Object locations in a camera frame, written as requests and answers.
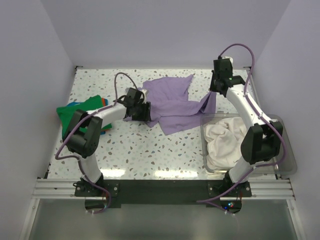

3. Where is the purple t-shirt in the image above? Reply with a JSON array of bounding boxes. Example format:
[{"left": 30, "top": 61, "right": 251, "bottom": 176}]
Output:
[{"left": 123, "top": 73, "right": 217, "bottom": 136}]

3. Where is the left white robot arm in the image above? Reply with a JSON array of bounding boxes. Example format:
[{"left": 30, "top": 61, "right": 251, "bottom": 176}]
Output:
[{"left": 55, "top": 87, "right": 151, "bottom": 196}]

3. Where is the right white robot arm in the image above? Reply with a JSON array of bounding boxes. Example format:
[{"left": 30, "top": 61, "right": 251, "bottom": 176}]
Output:
[{"left": 210, "top": 56, "right": 284, "bottom": 197}]

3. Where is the clear plastic bin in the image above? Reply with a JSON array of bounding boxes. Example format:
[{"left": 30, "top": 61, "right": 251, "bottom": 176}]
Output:
[{"left": 199, "top": 112, "right": 298, "bottom": 176}]

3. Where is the white t-shirt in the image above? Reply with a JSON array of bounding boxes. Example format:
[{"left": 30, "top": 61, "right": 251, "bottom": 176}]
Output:
[{"left": 203, "top": 117, "right": 247, "bottom": 171}]

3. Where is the folded green t-shirt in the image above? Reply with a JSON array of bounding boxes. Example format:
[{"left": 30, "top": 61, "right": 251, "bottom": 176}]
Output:
[{"left": 56, "top": 95, "right": 102, "bottom": 137}]

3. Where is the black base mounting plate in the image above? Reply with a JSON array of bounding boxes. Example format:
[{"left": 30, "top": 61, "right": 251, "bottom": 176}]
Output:
[{"left": 73, "top": 179, "right": 252, "bottom": 213}]

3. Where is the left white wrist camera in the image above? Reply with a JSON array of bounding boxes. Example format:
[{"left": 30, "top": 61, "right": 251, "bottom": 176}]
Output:
[{"left": 125, "top": 87, "right": 149, "bottom": 98}]

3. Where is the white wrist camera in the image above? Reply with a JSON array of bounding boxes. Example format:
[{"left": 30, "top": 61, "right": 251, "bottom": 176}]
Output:
[
  {"left": 218, "top": 56, "right": 234, "bottom": 64},
  {"left": 125, "top": 87, "right": 149, "bottom": 98}
]

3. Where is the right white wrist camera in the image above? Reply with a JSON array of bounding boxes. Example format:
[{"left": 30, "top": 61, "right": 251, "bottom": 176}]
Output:
[{"left": 218, "top": 56, "right": 234, "bottom": 64}]

